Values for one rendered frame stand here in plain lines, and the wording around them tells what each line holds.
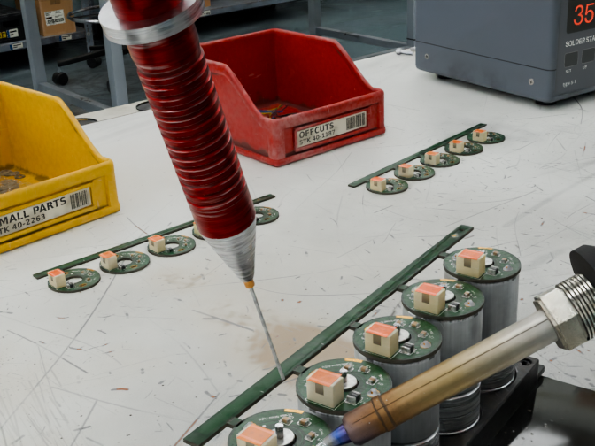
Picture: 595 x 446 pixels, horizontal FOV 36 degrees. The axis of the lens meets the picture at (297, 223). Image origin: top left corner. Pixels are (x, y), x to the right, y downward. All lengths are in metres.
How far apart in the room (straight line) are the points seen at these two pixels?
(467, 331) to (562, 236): 0.21
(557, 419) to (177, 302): 0.18
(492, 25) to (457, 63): 0.05
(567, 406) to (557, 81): 0.40
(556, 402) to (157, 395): 0.15
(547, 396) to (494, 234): 0.17
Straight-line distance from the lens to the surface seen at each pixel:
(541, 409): 0.33
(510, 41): 0.71
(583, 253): 0.22
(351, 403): 0.24
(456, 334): 0.28
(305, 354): 0.26
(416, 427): 0.27
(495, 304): 0.30
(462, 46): 0.75
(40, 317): 0.43
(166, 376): 0.37
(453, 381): 0.21
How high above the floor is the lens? 0.94
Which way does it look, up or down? 23 degrees down
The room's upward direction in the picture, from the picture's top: 3 degrees counter-clockwise
